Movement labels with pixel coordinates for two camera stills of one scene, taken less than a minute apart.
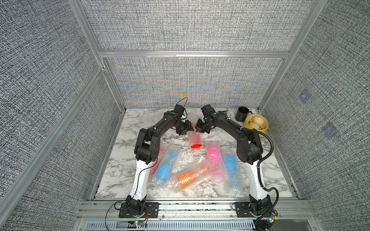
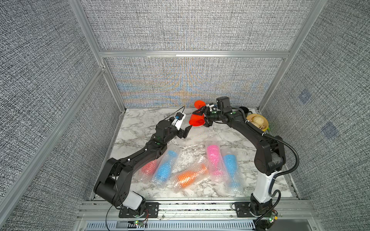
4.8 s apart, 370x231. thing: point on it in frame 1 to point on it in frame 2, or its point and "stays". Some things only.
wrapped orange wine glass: [184, 180] stays
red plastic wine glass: [195, 138] to [197, 120]
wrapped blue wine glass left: [165, 165] stays
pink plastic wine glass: [215, 160] stays
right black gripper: [198, 128] to [207, 110]
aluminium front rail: [194, 211] stays
